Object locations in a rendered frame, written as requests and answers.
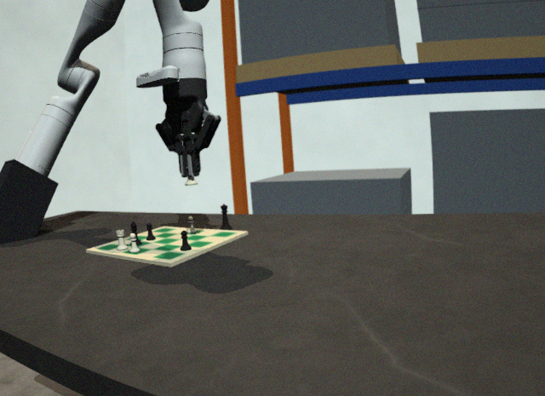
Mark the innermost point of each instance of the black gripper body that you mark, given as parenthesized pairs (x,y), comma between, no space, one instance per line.
(187,95)

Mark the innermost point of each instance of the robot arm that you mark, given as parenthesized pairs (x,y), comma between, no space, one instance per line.
(183,47)

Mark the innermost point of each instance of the green and cream chessboard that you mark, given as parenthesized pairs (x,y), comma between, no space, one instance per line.
(165,250)

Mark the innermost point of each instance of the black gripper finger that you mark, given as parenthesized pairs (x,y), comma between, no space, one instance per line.
(174,143)
(203,138)

